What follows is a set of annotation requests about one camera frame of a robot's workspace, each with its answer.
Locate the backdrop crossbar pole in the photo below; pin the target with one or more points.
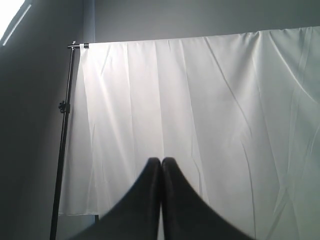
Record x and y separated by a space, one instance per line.
86 45

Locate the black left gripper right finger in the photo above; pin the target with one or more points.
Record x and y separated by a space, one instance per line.
185 215

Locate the black light stand pole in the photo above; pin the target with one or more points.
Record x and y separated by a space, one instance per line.
64 108

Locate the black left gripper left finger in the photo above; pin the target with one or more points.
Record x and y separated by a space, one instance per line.
136 216

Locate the white backdrop curtain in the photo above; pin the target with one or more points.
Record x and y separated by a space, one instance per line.
241 116

